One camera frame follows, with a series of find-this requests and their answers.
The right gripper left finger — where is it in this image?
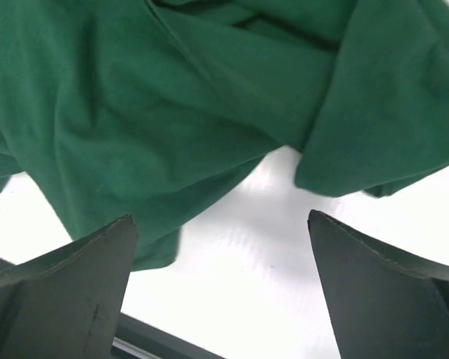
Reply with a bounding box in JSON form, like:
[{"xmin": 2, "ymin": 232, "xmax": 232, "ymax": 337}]
[{"xmin": 0, "ymin": 215, "xmax": 138, "ymax": 359}]

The green t-shirt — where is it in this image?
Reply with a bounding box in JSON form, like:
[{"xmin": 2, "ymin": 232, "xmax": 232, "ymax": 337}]
[{"xmin": 0, "ymin": 1, "xmax": 449, "ymax": 271}]

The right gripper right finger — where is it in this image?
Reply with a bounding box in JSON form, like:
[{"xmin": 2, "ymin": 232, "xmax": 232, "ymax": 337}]
[{"xmin": 308, "ymin": 210, "xmax": 449, "ymax": 359}]

